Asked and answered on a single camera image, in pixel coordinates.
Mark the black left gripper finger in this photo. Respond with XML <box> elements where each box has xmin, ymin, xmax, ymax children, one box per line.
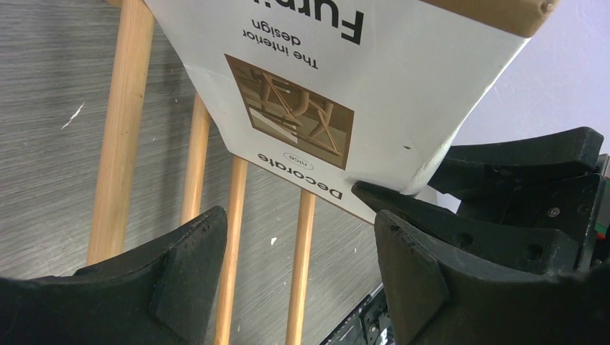
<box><xmin>1</xmin><ymin>206</ymin><xmax>227</xmax><ymax>344</ymax></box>

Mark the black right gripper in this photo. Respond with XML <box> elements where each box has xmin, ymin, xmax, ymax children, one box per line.
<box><xmin>352</xmin><ymin>126</ymin><xmax>609</xmax><ymax>344</ymax></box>

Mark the wooden book rack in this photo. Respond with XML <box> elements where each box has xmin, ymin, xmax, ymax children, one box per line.
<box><xmin>86</xmin><ymin>1</ymin><xmax>557</xmax><ymax>344</ymax></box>

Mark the white Decorate book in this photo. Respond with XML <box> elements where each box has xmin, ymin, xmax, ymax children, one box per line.
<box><xmin>147</xmin><ymin>1</ymin><xmax>527</xmax><ymax>221</ymax></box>

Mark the black mounting base plate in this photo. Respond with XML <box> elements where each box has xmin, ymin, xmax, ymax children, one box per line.
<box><xmin>320</xmin><ymin>284</ymin><xmax>396</xmax><ymax>345</ymax></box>

